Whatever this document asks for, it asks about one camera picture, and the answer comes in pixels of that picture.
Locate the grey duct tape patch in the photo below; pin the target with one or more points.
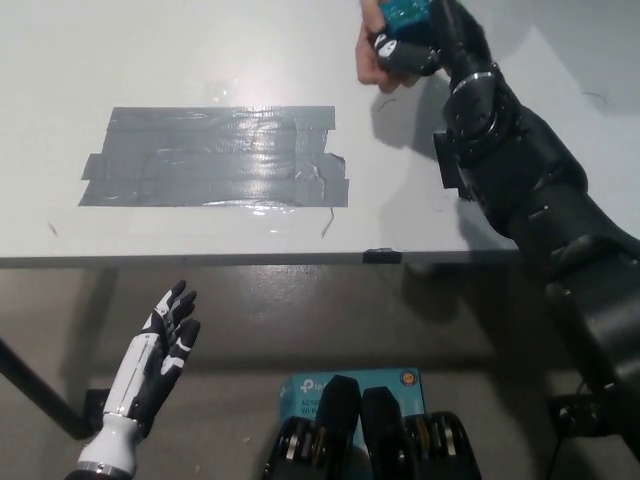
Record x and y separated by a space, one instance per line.
215 157

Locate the black slanted table leg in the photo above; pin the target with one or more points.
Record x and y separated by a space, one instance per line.
37 387

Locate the small black tape piece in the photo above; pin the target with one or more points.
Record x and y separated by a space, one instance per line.
382 255

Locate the blue Rubik's cube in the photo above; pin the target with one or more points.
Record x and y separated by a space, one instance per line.
405 17

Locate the black tape square mark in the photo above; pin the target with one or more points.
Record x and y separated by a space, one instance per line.
446 160

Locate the bare person hand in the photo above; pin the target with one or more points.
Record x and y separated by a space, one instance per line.
370 60

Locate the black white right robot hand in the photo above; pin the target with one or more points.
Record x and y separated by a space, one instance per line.
462 40

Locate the black table foot bracket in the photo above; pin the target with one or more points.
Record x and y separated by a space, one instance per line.
98 407
575 415

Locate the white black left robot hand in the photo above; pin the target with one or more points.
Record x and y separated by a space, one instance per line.
150 365

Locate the teal router cardboard box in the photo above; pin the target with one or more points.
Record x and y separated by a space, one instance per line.
305 395

